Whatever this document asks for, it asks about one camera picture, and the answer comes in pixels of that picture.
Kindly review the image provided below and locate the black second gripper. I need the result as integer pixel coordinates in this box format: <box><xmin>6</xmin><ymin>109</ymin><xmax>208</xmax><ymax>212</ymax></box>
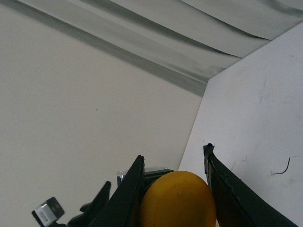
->
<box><xmin>31</xmin><ymin>155</ymin><xmax>144</xmax><ymax>227</ymax></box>

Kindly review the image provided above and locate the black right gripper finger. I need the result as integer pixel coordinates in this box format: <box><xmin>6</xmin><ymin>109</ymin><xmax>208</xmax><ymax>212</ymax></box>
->
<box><xmin>203</xmin><ymin>143</ymin><xmax>297</xmax><ymax>227</ymax></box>

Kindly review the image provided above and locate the yellow push button switch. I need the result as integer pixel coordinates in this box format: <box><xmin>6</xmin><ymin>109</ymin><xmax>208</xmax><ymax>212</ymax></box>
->
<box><xmin>127</xmin><ymin>167</ymin><xmax>217</xmax><ymax>227</ymax></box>

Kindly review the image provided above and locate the white pleated curtain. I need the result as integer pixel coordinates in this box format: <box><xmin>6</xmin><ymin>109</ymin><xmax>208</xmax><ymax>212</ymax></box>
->
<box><xmin>1</xmin><ymin>0</ymin><xmax>303</xmax><ymax>96</ymax></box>

